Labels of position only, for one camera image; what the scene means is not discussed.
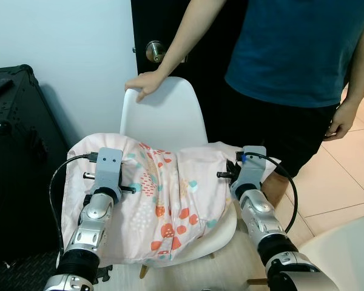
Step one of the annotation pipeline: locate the black door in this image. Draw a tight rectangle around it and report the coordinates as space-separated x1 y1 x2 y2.
130 0 234 146

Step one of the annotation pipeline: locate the white rounded furniture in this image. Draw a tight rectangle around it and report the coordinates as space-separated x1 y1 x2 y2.
297 212 364 291

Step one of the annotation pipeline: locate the white plastic chair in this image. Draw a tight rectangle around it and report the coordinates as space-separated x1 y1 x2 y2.
118 76 271 286

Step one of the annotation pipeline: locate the person's right hand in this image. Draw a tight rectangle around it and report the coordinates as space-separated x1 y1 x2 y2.
124 70 166 101

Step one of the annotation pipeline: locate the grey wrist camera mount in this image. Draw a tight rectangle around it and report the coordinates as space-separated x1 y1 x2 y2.
234 145 268 190
95 148 124 192

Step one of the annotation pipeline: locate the person in blue t-shirt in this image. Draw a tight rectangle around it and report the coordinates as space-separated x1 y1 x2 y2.
203 0 364 210

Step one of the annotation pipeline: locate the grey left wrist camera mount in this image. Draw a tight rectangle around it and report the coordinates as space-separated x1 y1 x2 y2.
95 148 124 192

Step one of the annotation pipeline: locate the person's left hand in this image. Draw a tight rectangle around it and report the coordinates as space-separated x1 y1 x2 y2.
322 102 359 141

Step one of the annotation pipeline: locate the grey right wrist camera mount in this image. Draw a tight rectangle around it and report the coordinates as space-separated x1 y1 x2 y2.
234 145 268 190

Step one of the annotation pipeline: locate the black hard case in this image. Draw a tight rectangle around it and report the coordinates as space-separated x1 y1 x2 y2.
0 64 70 263

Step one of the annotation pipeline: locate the pink patterned pillow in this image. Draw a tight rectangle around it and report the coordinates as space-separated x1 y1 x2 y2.
61 133 280 267

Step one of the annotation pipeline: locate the silver door knob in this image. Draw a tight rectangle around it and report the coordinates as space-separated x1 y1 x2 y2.
146 40 166 62

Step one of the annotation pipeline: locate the black foam floor mat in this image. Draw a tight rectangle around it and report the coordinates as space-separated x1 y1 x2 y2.
0 246 113 291

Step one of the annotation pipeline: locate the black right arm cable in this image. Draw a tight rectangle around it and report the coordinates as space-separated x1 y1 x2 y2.
240 152 299 234

